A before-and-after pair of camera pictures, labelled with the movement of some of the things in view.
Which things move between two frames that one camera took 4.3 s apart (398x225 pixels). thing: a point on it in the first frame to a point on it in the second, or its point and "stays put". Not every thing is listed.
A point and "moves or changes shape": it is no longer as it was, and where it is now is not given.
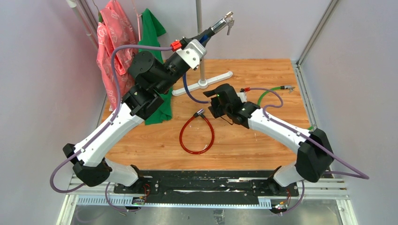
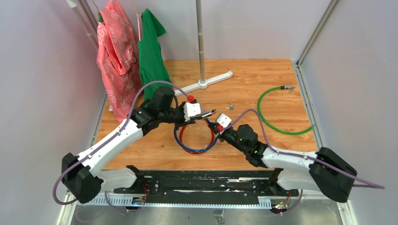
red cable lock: [200, 112] stays put
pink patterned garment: [114, 29] stays put
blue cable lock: [217, 26] moves or changes shape
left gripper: [187, 41] to [183, 123]
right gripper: [214, 109] to [221, 136]
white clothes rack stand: [202, 83] stays put
